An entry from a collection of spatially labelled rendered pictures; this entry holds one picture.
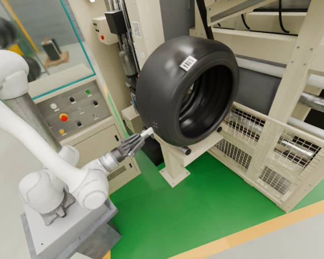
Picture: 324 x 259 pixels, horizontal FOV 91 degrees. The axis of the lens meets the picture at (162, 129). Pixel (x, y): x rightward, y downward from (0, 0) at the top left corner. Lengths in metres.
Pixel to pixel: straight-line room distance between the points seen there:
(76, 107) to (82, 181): 0.79
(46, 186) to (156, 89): 0.77
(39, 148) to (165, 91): 0.51
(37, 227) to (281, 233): 1.78
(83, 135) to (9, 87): 0.66
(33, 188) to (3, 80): 0.52
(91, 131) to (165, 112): 0.85
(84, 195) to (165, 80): 0.51
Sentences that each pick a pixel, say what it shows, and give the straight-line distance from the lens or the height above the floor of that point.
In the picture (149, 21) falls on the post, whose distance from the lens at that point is 0.99.
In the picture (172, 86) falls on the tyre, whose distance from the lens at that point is 0.68.
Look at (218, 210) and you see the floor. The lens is 1.81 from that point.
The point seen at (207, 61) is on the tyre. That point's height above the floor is 1.41.
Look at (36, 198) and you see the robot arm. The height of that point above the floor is 0.98.
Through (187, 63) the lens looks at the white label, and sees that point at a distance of 0.69.
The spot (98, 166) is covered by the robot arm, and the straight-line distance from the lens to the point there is 0.79.
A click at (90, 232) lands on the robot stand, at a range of 1.23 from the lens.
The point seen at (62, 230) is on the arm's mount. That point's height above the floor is 0.78.
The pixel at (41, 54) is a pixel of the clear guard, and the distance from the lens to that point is 1.22.
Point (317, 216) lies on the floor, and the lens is 2.07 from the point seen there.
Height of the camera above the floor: 1.69
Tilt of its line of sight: 43 degrees down
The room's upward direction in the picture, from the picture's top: 12 degrees counter-clockwise
